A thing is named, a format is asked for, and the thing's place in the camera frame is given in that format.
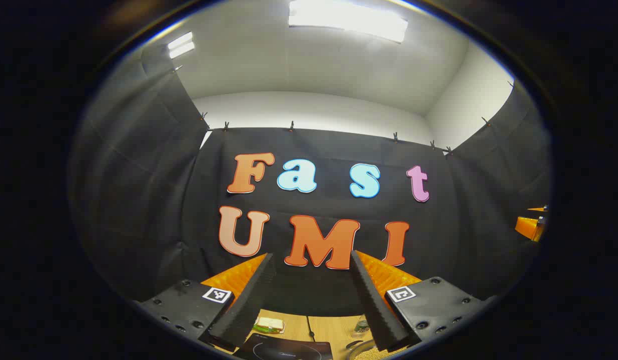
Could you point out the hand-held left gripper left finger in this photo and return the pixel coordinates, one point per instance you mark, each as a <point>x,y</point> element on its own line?
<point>248,300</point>

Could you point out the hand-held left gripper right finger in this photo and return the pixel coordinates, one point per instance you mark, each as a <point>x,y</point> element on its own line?
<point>371,300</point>

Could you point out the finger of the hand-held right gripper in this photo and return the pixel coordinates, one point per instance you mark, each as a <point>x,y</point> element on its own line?
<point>529,228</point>
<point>537,208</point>

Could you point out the steel pot with soybeans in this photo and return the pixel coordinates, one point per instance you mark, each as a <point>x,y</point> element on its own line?
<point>369,353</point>

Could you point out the black induction cooktop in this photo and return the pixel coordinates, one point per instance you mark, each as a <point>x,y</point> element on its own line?
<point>288,350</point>

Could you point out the clear plastic water bottle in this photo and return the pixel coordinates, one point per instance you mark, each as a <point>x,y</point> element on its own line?
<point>362,327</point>

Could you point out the sandwich with lettuce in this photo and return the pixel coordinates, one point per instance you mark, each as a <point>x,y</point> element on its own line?
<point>268,325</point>

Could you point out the row of black cloth clips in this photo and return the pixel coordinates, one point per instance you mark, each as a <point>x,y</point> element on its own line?
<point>291,126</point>

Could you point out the small ceiling light panel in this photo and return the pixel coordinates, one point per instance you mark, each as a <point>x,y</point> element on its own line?
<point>181,45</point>

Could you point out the large ceiling light panel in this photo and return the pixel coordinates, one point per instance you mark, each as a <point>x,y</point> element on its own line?
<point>346,17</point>

